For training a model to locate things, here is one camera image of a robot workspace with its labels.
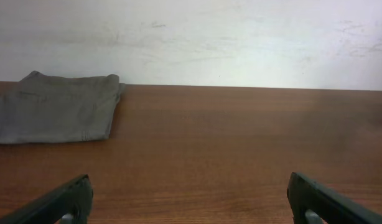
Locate folded grey shorts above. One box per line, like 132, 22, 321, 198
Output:
0, 71, 125, 144

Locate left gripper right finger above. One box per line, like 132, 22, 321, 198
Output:
287, 172, 382, 224

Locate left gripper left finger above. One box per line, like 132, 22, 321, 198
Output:
0, 174, 93, 224

